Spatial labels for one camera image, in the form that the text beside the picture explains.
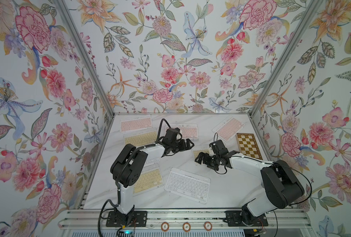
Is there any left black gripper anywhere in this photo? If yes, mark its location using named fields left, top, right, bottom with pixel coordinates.
left=168, top=137, right=195, bottom=155

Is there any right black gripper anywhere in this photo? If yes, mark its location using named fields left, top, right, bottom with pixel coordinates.
left=195, top=151, right=221, bottom=169

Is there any pink keyboard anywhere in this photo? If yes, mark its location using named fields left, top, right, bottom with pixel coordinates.
left=120, top=117, right=153, bottom=132
left=212, top=116, right=245, bottom=142
left=170, top=123, right=199, bottom=141

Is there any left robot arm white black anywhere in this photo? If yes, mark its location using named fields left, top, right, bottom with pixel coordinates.
left=110, top=128, right=195, bottom=215

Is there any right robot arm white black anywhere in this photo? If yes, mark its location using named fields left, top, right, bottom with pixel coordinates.
left=195, top=140, right=305, bottom=224

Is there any wooden chessboard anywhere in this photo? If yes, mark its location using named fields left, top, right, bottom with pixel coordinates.
left=236, top=133, right=262, bottom=160

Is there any white keyboard left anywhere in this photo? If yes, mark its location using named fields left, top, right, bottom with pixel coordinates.
left=144, top=158, right=160, bottom=167

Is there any white keyboard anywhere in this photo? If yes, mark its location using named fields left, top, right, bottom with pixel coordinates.
left=144, top=158, right=160, bottom=167
left=165, top=167, right=211, bottom=204

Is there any white keyboard front centre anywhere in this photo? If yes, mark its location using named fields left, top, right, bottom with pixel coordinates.
left=165, top=167, right=211, bottom=204

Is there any right black cable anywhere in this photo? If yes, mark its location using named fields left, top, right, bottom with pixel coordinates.
left=212, top=131, right=313, bottom=237

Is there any left black cable bundle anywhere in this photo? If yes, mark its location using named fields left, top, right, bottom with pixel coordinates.
left=96, top=118, right=176, bottom=237

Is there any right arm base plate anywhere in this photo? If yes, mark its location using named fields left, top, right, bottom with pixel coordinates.
left=224, top=210, right=268, bottom=227

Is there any right orange ring marker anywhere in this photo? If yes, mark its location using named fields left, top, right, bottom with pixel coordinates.
left=204, top=221, right=213, bottom=232

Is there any orange ring marker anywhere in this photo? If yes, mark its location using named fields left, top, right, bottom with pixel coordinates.
left=204, top=221, right=213, bottom=232
left=182, top=222, right=191, bottom=233
left=161, top=222, right=169, bottom=232

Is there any middle orange ring marker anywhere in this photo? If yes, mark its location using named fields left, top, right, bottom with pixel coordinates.
left=182, top=222, right=191, bottom=233

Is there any left orange ring marker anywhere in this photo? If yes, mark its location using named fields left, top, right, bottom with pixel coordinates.
left=161, top=222, right=169, bottom=232

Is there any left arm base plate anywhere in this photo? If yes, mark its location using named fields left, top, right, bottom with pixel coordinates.
left=106, top=208, right=148, bottom=227

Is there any aluminium front rail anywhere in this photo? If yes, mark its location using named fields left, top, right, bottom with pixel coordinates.
left=59, top=208, right=311, bottom=230

